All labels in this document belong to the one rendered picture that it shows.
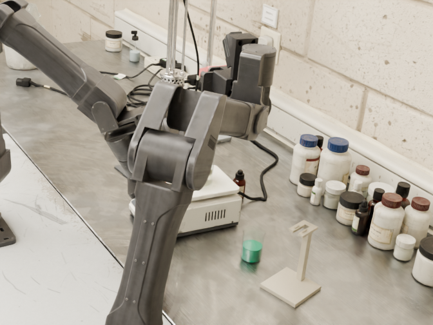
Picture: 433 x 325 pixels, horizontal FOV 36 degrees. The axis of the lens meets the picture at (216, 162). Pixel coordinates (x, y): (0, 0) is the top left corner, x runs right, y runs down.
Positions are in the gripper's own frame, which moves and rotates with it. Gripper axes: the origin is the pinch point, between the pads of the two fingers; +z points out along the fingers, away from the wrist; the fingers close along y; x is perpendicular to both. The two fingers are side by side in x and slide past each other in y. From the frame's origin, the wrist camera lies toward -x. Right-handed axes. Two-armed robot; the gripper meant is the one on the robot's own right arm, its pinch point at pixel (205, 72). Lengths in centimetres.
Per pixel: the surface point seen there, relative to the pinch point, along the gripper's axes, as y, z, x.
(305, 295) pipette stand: -7.4, -31.0, 31.8
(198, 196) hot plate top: 1.9, -5.1, 23.7
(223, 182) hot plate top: -5.6, -1.3, 23.5
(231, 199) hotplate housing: -5.7, -5.2, 25.6
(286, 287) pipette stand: -5.4, -28.0, 31.8
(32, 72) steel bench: 10, 99, 31
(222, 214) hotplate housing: -3.7, -5.6, 28.5
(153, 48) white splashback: -32, 101, 26
